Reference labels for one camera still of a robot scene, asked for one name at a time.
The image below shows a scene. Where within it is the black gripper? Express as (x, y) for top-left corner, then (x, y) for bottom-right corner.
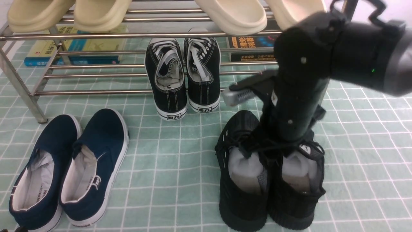
(240, 13), (332, 160)

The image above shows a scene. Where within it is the black mesh sneaker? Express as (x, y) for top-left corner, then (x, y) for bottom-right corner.
(215, 110), (268, 232)
(267, 129), (326, 230)

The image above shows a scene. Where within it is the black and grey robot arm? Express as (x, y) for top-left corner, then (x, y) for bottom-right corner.
(230, 0), (411, 158)

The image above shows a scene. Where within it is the steel shoe rack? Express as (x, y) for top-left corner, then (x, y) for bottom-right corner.
(0, 0), (359, 124)

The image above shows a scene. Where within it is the cream slipper far right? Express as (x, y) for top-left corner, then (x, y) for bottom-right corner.
(265, 0), (327, 31)

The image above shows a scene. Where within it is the cream slipper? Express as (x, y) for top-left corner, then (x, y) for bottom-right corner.
(265, 0), (327, 31)
(195, 0), (267, 36)

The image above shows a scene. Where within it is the black book stack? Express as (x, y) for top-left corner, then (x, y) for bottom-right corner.
(226, 35), (278, 62)

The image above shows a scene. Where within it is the black canvas sneaker right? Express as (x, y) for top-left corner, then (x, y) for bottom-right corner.
(183, 38), (221, 113)

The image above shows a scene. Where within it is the black canvas sneaker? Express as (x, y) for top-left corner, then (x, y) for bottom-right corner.
(183, 38), (221, 113)
(145, 38), (188, 121)

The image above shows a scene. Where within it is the black canvas sneaker left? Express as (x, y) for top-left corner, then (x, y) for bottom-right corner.
(145, 38), (188, 121)

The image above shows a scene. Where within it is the green grid floor mat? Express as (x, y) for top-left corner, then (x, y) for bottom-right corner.
(0, 27), (412, 232)

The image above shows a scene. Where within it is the beige slipper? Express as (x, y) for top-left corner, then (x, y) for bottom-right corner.
(74, 0), (132, 32)
(7, 0), (75, 33)

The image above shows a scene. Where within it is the yellow and blue book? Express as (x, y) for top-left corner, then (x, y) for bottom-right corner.
(23, 38), (126, 67)

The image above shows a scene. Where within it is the navy slip-on shoe right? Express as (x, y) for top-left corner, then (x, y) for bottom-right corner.
(58, 108), (129, 227)

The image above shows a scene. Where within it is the navy slip-on shoe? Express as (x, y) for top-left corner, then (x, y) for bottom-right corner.
(9, 114), (81, 232)
(58, 108), (129, 227)

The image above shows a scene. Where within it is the beige slipper far left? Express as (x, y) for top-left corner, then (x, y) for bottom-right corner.
(7, 0), (75, 33)

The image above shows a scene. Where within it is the navy slip-on shoe left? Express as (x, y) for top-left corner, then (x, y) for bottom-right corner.
(9, 114), (81, 232)

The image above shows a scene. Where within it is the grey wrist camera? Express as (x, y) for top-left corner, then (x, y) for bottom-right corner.
(222, 71), (277, 107)

